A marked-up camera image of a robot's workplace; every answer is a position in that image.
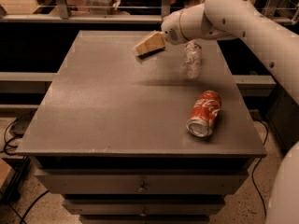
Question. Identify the metal railing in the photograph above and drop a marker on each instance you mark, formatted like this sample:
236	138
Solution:
283	11

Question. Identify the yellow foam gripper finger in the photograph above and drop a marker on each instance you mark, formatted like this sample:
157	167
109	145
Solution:
151	42

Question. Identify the top drawer knob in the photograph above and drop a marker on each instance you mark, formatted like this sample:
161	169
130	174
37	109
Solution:
142	187

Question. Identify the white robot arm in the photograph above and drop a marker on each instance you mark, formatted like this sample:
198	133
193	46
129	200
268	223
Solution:
274	45

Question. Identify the black rxbar chocolate bar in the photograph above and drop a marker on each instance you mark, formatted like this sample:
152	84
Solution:
151	53

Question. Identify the red coca-cola can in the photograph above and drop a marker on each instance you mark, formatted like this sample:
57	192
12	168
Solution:
202	119

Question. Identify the black bag behind rail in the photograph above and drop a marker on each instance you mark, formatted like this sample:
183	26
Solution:
148	7

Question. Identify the grey drawer cabinet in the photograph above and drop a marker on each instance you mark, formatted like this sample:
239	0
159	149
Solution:
110	120

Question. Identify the crushed clear plastic bottle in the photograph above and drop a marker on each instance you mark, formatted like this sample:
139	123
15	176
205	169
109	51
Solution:
192	57

